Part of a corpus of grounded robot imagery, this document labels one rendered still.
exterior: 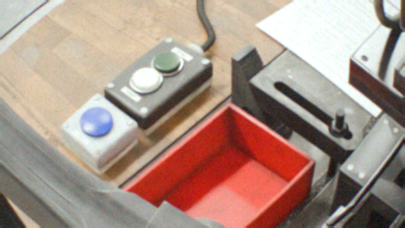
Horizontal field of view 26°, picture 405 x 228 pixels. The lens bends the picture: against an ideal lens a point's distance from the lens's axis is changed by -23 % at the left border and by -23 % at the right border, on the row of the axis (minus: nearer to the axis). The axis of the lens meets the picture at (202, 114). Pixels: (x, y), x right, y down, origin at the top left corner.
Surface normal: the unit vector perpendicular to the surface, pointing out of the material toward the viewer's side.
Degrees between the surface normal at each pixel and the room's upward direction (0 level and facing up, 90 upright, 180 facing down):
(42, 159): 20
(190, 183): 0
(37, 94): 0
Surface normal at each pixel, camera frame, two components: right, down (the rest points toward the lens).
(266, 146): -0.67, 0.55
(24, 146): 0.29, -0.52
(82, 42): 0.00, -0.67
